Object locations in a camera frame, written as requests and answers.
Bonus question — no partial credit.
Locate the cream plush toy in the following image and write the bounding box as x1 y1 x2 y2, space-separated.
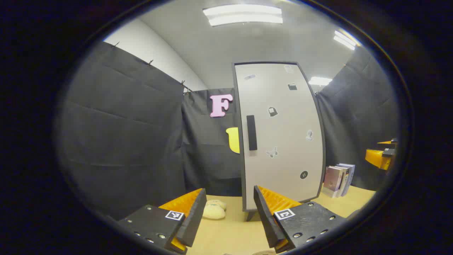
202 199 227 220

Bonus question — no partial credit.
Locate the blue-grey book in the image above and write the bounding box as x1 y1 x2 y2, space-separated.
338 163 355 196

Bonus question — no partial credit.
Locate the white book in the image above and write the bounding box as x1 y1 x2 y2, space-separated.
336 165 350 197

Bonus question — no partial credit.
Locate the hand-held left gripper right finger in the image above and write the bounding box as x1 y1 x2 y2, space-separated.
253 185 347 254

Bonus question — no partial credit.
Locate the large ceiling light panel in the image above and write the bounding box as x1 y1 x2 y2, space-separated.
202 4 283 27

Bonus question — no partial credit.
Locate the black cabinet door handle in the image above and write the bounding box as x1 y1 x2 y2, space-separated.
246 115 258 151

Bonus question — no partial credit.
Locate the light grey cabinet door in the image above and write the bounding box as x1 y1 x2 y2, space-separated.
234 62 326 212

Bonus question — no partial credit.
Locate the black backdrop cloth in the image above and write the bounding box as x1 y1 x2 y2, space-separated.
57 41 400 220

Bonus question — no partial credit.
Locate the dark grey cabinet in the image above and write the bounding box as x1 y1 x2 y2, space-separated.
232 61 327 222

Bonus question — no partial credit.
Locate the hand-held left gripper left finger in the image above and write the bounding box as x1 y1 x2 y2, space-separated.
117 188 207 255

